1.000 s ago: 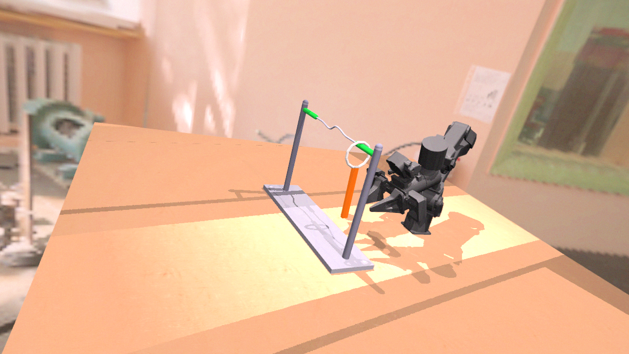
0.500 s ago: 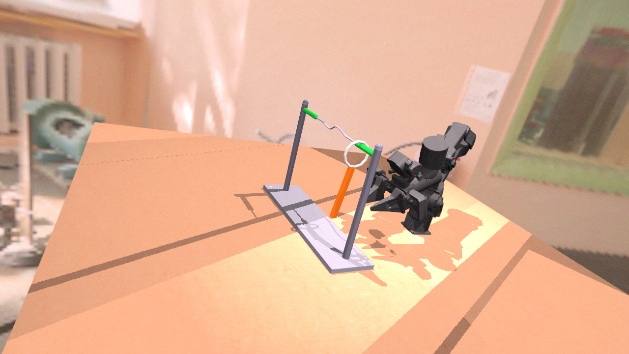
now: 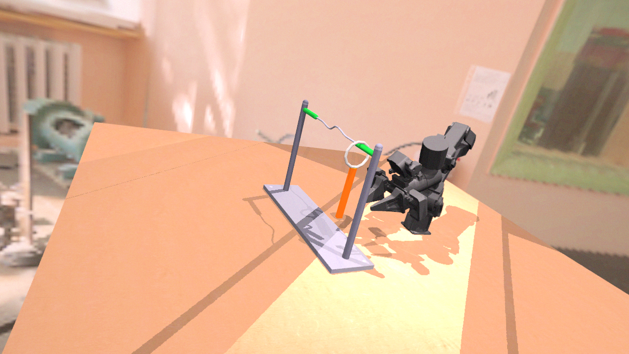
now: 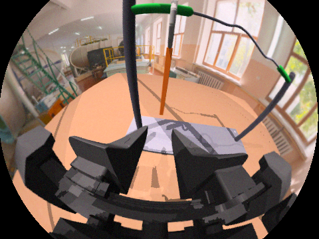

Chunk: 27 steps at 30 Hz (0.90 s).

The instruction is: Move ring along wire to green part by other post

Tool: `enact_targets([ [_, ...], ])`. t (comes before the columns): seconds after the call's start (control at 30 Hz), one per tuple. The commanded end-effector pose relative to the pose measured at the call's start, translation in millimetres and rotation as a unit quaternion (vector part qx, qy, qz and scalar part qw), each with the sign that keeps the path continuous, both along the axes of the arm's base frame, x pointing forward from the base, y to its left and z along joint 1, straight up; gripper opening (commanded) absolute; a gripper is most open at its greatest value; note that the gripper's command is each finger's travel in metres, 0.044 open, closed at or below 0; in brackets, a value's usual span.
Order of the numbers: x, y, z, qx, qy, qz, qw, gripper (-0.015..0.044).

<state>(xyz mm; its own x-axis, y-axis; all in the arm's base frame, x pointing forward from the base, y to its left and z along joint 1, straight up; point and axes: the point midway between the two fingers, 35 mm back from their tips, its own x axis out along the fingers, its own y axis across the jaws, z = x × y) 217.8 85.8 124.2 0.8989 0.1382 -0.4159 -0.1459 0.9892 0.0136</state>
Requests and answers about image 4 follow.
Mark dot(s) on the white loop with orange handle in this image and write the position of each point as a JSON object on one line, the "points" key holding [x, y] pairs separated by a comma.
{"points": [[168, 53]]}

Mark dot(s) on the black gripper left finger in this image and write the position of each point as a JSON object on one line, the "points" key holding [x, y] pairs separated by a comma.
{"points": [[120, 156]]}

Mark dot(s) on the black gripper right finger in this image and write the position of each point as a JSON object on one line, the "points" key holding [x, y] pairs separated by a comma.
{"points": [[194, 165]]}

